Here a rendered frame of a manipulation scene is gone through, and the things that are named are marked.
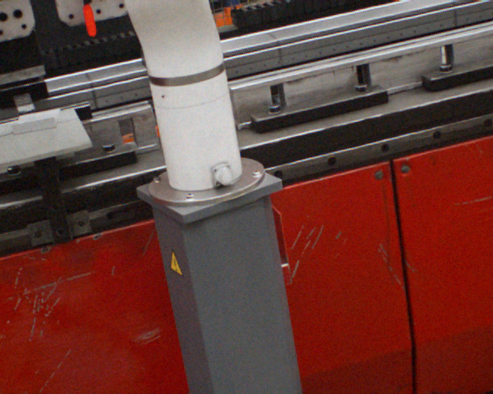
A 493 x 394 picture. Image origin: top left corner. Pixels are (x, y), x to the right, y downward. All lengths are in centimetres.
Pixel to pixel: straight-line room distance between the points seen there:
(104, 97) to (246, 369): 100
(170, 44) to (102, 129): 75
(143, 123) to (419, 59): 63
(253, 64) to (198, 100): 102
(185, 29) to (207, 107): 13
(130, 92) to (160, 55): 98
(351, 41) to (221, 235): 113
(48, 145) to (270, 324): 60
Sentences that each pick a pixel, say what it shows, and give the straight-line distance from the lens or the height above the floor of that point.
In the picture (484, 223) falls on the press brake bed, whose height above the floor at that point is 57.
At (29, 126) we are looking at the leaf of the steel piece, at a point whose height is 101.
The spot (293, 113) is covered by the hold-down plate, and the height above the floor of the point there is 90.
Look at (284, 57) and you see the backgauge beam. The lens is 285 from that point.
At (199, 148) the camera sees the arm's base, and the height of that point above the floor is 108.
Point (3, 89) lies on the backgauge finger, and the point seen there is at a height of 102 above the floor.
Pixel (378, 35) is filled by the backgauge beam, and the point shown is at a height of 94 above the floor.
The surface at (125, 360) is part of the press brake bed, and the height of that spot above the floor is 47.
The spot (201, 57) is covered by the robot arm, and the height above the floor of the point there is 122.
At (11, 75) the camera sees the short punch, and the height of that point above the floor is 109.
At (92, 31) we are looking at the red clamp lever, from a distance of 241.
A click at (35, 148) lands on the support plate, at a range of 230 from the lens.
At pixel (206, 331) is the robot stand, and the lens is 193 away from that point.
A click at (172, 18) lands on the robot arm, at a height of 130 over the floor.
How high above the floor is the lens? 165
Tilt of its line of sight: 21 degrees down
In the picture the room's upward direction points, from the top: 10 degrees counter-clockwise
